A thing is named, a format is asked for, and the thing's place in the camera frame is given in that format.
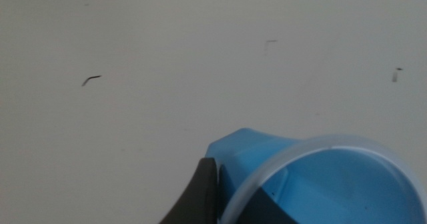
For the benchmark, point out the blue plastic cup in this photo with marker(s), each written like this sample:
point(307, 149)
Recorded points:
point(333, 184)

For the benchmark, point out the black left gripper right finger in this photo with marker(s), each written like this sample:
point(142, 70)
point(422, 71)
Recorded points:
point(263, 210)

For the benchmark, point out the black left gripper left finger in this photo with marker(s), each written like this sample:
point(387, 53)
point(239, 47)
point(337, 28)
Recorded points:
point(198, 197)

